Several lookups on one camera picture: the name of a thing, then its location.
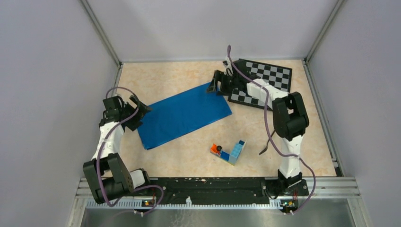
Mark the aluminium frame rail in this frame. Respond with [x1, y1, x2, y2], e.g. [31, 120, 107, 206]
[68, 176, 373, 227]

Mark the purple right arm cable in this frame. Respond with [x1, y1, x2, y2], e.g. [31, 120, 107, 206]
[226, 45, 317, 216]

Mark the blue cloth napkin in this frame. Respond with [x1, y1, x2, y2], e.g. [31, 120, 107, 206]
[138, 83, 232, 150]

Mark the colourful toy brick assembly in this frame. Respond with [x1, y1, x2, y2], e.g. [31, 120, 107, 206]
[209, 140, 246, 165]

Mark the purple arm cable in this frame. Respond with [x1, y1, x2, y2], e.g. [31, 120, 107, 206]
[96, 87, 165, 217]
[226, 45, 317, 216]

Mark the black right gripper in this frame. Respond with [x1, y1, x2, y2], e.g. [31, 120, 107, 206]
[206, 70, 239, 96]

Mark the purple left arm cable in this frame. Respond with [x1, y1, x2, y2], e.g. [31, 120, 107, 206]
[96, 87, 165, 217]

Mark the black white checkerboard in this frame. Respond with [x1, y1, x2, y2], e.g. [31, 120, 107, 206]
[228, 59, 292, 109]

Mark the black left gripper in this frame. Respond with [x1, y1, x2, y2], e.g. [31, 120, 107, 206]
[119, 95, 153, 131]

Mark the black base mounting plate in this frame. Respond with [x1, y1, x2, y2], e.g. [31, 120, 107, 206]
[124, 177, 311, 205]

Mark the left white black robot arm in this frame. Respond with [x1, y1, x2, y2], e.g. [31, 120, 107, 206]
[83, 95, 152, 204]

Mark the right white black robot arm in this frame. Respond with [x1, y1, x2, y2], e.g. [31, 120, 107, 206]
[207, 60, 309, 195]

